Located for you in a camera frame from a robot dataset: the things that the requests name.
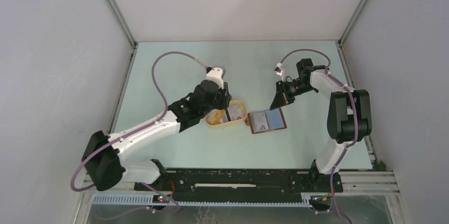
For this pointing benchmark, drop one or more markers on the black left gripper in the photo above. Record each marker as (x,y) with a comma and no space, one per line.
(225,96)

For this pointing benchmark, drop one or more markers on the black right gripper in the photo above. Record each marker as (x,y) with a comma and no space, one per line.
(281,98)

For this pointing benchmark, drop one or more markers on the orange VIP card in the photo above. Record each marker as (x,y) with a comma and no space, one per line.
(214,117)

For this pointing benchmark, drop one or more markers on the brown leather card holder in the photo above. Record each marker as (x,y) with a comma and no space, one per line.
(248,123)

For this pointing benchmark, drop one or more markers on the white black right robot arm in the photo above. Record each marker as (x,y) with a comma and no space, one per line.
(349,113)

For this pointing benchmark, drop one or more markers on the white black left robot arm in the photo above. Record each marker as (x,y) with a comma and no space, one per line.
(106,157)

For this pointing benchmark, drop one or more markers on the stack of white cards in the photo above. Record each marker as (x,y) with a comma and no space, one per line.
(233,113)

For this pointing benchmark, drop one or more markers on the beige plastic card tray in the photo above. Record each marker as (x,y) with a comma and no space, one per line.
(232,102)

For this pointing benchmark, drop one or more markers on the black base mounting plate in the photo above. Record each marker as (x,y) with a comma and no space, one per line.
(200,185)

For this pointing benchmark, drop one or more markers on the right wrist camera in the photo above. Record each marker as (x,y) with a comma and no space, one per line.
(279,70)

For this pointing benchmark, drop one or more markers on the aluminium frame rail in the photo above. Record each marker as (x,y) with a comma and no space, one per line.
(355,183)

